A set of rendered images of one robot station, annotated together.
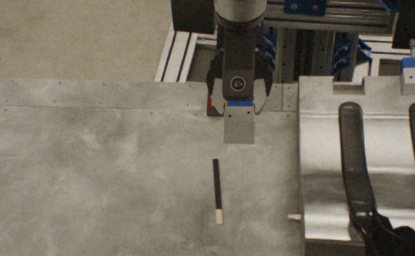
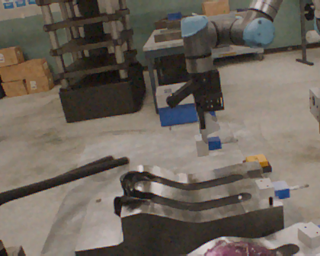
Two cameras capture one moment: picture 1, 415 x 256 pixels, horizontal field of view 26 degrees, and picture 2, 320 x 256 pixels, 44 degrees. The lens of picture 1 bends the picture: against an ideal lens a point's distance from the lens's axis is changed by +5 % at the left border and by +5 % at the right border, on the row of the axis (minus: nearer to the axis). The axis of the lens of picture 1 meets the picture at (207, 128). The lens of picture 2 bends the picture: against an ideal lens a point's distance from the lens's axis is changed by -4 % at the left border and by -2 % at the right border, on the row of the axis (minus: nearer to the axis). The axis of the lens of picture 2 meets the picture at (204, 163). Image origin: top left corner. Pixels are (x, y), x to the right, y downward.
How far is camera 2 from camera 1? 1.54 m
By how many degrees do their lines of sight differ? 67
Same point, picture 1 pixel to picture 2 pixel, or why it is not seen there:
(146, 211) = (177, 165)
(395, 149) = (209, 195)
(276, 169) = not seen: hidden behind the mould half
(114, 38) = not seen: outside the picture
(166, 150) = (216, 161)
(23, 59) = not seen: outside the picture
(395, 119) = (234, 191)
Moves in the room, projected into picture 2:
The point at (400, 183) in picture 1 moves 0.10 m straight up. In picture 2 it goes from (179, 196) to (173, 161)
